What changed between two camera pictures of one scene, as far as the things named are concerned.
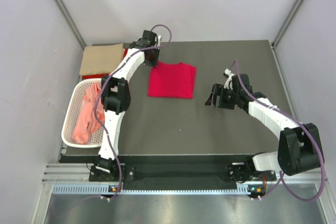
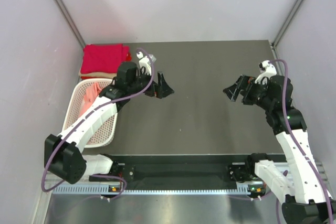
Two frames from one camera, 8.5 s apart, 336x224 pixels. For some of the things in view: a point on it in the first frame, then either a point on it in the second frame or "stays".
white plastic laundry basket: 75,94 stays
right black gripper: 219,89 to 232,91
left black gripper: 153,63 to 160,90
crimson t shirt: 171,80 to 103,58
